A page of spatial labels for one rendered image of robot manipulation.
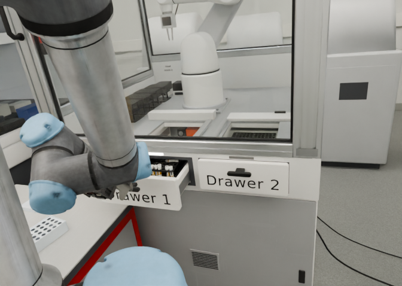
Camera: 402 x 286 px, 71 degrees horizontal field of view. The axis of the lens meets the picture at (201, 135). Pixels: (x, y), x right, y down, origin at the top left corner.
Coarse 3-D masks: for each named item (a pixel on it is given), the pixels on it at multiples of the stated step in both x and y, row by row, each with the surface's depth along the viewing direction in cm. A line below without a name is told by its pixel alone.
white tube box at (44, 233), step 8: (48, 216) 96; (40, 224) 92; (48, 224) 92; (56, 224) 91; (64, 224) 92; (32, 232) 89; (40, 232) 89; (48, 232) 88; (56, 232) 90; (64, 232) 92; (40, 240) 85; (48, 240) 88; (40, 248) 85
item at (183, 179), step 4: (184, 168) 96; (188, 168) 99; (180, 172) 94; (184, 172) 95; (188, 172) 98; (180, 176) 92; (184, 176) 95; (188, 176) 98; (180, 180) 92; (184, 180) 94; (188, 180) 98; (180, 184) 91; (184, 184) 95; (180, 188) 91; (184, 188) 95; (180, 192) 91
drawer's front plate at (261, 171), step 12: (204, 168) 94; (216, 168) 92; (228, 168) 91; (252, 168) 88; (264, 168) 87; (276, 168) 86; (288, 168) 85; (204, 180) 96; (216, 180) 94; (228, 180) 93; (240, 180) 91; (252, 180) 90; (264, 180) 89; (252, 192) 92; (264, 192) 90; (276, 192) 89
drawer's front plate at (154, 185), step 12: (144, 180) 87; (156, 180) 85; (168, 180) 84; (132, 192) 90; (144, 192) 89; (156, 192) 87; (168, 192) 86; (132, 204) 92; (144, 204) 91; (156, 204) 89; (180, 204) 87
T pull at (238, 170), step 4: (236, 168) 89; (240, 168) 89; (244, 168) 89; (228, 172) 87; (232, 172) 87; (236, 172) 87; (240, 172) 86; (244, 172) 86; (248, 172) 86; (232, 176) 87; (236, 176) 87; (240, 176) 86; (244, 176) 86; (248, 176) 86
